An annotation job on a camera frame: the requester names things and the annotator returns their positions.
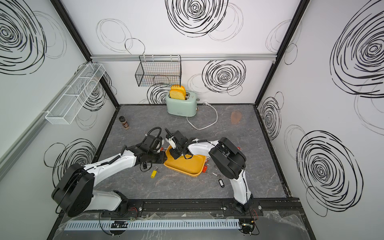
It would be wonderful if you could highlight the small brown spice bottle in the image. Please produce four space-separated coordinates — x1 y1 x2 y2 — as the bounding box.
119 116 130 129

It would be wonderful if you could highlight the yellow toast slice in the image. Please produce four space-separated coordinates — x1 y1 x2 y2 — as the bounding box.
170 85 187 101

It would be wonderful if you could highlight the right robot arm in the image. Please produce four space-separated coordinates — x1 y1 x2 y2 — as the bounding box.
165 130 252 210

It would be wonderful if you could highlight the mint green toaster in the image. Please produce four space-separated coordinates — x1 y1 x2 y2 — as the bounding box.
166 91 198 117

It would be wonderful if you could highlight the black wire wall basket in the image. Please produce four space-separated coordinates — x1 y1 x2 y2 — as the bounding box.
135 55 182 87

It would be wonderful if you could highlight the yellow tag key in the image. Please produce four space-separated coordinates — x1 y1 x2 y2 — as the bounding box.
151 167 159 179

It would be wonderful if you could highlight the grey slotted cable duct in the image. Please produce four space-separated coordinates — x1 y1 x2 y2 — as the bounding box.
64 219 241 232

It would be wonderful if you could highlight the yellow plastic storage box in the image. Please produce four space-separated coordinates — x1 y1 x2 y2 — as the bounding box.
164 146 207 177

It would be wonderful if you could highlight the white toaster power cable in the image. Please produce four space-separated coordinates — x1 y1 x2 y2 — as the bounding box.
186 101 219 131

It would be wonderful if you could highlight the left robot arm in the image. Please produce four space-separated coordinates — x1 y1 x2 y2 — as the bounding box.
51 134 167 217

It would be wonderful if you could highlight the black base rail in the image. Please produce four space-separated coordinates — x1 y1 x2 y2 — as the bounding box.
61 197 304 217

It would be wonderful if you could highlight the black tag key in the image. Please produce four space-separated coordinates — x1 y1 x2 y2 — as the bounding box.
213 173 225 188

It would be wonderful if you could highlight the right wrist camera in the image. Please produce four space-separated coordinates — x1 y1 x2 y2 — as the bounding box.
166 133 177 149

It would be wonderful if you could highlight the white mesh wall shelf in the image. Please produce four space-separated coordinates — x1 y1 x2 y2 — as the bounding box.
45 63 106 125

